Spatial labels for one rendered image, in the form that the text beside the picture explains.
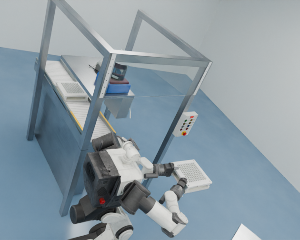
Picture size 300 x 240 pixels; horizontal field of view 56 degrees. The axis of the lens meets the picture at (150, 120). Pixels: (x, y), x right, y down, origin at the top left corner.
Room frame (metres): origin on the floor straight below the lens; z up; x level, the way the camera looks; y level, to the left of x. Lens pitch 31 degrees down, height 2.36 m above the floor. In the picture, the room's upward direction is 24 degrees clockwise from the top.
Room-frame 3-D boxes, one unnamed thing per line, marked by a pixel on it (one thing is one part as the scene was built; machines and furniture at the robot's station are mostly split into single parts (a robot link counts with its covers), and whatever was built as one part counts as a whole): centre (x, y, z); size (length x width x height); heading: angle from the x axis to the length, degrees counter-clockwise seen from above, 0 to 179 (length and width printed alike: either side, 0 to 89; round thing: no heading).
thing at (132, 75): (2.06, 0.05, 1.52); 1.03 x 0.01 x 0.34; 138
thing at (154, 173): (1.53, -0.14, 1.06); 0.11 x 0.11 x 0.11; 34
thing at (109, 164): (1.23, 0.08, 1.15); 0.34 x 0.30 x 0.36; 42
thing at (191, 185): (1.69, -0.44, 1.07); 0.25 x 0.24 x 0.02; 42
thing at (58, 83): (2.33, 0.80, 0.95); 0.25 x 0.24 x 0.02; 138
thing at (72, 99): (2.33, 0.80, 0.90); 0.24 x 0.24 x 0.02; 48
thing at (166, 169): (1.60, -0.23, 1.07); 0.12 x 0.10 x 0.13; 124
